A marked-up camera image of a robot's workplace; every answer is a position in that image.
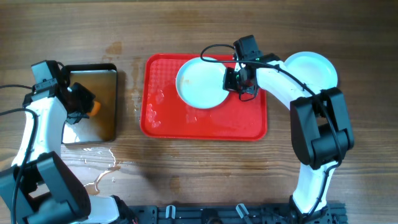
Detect green orange sponge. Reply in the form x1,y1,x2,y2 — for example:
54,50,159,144
86,101,101,116

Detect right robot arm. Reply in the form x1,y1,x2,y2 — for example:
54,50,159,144
224,51,354,223

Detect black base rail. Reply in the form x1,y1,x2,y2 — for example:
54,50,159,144
127,203,346,224

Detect white plate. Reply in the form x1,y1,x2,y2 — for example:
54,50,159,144
175,57,229,110
284,52,338,94

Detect red plastic tray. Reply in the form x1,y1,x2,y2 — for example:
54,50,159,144
140,53,267,141

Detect black water basin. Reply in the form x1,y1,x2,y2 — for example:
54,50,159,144
62,63,118,144

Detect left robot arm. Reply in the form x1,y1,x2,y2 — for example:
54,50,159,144
1,83,137,223

